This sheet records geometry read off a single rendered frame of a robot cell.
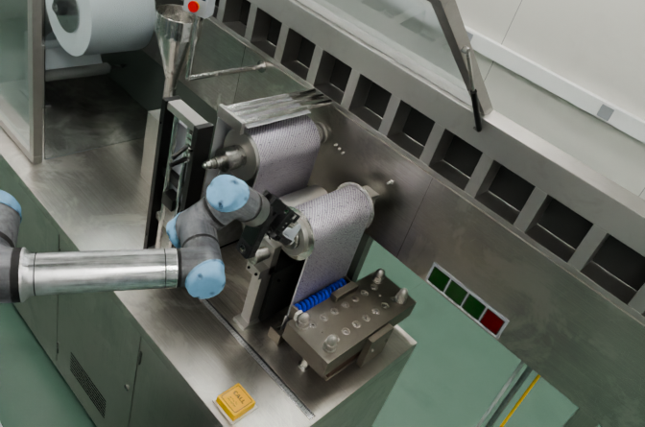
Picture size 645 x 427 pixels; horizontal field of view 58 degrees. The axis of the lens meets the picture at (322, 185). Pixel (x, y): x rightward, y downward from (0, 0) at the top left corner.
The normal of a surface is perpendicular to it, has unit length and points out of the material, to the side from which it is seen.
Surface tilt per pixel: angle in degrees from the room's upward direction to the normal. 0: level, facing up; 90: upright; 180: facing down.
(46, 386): 0
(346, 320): 0
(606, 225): 90
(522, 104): 90
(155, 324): 0
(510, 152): 90
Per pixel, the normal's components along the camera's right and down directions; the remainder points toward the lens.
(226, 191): -0.35, -0.32
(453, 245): -0.68, 0.25
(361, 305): 0.26, -0.79
